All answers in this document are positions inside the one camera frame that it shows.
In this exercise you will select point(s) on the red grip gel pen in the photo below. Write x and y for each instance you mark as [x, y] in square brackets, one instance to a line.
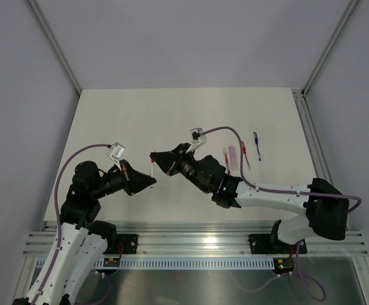
[244, 151]

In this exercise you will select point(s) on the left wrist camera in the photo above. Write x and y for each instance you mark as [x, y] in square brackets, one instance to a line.
[115, 153]

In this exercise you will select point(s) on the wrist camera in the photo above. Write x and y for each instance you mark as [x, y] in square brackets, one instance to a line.
[115, 153]
[197, 139]

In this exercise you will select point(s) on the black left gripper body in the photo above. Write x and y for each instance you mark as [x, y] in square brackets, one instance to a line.
[118, 180]

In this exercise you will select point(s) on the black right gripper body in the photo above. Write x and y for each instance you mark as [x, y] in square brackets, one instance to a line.
[189, 167]

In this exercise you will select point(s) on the circuit board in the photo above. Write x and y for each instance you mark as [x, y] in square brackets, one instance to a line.
[111, 262]
[282, 265]

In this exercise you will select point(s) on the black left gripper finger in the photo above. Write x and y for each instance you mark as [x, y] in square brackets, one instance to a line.
[137, 178]
[135, 188]

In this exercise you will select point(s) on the thin white red marker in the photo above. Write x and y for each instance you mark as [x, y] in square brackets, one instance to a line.
[153, 170]

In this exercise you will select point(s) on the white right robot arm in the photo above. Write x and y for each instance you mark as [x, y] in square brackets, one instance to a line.
[320, 210]

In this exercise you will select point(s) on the right circuit board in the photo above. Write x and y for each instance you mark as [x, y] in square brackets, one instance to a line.
[282, 265]

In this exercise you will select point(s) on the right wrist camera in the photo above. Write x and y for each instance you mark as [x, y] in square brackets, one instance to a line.
[197, 139]

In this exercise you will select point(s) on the red ink clear pen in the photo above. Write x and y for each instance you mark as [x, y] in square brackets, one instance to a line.
[227, 164]

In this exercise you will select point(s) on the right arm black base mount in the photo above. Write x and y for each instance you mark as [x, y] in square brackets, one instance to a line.
[262, 244]

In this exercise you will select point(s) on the white slotted cable duct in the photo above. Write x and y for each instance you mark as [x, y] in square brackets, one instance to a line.
[189, 263]

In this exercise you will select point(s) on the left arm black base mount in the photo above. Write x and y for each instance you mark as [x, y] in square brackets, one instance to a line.
[127, 243]

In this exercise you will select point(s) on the blue grip gel pen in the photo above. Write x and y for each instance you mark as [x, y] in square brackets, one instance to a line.
[256, 141]

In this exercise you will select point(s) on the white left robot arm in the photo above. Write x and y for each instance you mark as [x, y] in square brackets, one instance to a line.
[80, 238]

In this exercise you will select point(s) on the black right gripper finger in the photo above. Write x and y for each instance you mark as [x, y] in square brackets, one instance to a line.
[173, 166]
[161, 157]

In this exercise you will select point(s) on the left circuit board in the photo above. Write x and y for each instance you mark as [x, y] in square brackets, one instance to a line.
[111, 262]

